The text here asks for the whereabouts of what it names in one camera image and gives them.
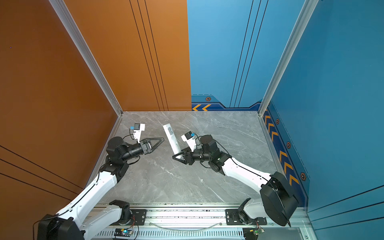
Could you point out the small circuit board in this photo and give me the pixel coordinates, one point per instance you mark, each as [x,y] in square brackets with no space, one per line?
[252,233]
[125,232]

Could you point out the aluminium corner post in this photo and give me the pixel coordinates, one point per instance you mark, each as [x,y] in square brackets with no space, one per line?
[295,36]
[74,32]

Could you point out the aluminium mounting rail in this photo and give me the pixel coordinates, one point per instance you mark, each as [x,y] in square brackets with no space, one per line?
[196,216]

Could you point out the white remote control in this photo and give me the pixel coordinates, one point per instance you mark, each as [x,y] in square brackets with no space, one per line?
[172,139]

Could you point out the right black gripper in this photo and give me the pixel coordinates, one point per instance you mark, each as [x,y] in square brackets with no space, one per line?
[188,157]

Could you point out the left small circuit board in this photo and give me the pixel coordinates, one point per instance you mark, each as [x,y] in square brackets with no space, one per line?
[125,232]

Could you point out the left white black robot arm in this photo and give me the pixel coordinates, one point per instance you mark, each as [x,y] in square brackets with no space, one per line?
[70,222]

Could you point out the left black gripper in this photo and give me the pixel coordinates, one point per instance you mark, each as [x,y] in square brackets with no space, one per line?
[148,149]

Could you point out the right aluminium corner post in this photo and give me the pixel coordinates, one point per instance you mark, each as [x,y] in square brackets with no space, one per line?
[295,36]

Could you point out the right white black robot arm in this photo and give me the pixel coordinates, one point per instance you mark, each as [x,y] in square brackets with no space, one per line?
[278,200]

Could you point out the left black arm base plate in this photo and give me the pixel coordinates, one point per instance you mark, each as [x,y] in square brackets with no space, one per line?
[135,217]

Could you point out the right small circuit board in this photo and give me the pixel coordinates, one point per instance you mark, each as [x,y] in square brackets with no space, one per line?
[252,233]

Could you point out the left aluminium corner post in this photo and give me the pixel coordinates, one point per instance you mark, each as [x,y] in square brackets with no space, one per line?
[74,32]

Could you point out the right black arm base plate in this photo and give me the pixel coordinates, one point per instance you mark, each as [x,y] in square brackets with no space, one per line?
[236,217]

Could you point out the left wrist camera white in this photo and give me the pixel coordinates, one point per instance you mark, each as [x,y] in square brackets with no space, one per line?
[136,131]

